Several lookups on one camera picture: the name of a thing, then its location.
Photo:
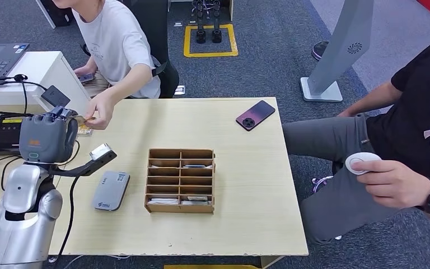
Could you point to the dark round floor object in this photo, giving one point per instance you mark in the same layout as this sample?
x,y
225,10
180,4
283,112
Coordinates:
x,y
318,50

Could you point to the wooden card organizer box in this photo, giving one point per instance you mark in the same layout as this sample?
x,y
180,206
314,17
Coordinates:
x,y
179,209

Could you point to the black robot leg stand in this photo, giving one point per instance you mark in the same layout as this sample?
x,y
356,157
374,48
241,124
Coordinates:
x,y
217,35
200,35

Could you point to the person's left forearm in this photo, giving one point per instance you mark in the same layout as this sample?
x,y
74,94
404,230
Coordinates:
x,y
131,81

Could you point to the dark handheld smartphone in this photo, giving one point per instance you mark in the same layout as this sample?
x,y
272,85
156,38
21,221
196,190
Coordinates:
x,y
87,78

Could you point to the white oval remote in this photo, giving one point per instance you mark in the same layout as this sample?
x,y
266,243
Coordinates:
x,y
361,157

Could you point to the purple smartphone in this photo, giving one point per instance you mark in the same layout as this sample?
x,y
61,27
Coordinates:
x,y
255,115

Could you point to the grey card reader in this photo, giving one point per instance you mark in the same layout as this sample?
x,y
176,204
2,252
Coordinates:
x,y
109,191

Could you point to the black square pad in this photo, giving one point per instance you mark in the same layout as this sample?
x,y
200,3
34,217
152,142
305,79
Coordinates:
x,y
55,96

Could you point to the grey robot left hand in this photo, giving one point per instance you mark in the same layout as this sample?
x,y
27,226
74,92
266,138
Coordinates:
x,y
42,139

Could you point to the black office chair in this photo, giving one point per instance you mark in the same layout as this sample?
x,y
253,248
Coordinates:
x,y
166,78

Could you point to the person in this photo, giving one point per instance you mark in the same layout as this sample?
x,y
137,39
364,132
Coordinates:
x,y
115,41
415,111

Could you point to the black computer case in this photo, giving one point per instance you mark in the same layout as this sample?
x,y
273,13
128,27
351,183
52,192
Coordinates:
x,y
57,13

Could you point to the white card in organizer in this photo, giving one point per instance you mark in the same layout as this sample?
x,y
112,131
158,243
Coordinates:
x,y
161,202

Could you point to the silver floor plate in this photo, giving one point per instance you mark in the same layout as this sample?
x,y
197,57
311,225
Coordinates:
x,y
179,90

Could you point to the person's right hand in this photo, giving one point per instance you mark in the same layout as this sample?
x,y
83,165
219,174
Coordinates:
x,y
85,70

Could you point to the white counter block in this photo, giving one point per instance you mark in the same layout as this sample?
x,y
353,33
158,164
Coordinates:
x,y
42,70

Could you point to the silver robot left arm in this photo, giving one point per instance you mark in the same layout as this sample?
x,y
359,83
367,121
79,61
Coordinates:
x,y
22,222

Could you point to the black desktop terminal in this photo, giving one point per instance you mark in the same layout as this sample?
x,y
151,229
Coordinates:
x,y
0,137

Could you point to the room key card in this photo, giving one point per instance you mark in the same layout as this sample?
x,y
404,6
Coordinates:
x,y
81,118

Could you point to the person's left hand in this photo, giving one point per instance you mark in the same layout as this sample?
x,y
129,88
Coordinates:
x,y
396,185
103,109

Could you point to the wooden table leg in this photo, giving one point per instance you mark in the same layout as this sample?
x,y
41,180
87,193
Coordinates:
x,y
270,261

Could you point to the dark card in organizer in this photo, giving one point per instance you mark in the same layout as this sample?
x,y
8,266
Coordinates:
x,y
196,166

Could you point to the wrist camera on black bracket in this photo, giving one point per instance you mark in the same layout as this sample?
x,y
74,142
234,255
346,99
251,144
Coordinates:
x,y
100,152

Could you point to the printed card in organizer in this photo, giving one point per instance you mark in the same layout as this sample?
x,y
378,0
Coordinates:
x,y
196,198

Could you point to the person's right forearm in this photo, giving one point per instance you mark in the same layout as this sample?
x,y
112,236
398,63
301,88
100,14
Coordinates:
x,y
370,99

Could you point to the chrome chair caster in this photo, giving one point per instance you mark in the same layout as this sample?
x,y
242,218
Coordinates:
x,y
320,182

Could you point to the grey kiosk stand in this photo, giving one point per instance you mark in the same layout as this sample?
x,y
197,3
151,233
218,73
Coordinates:
x,y
341,48

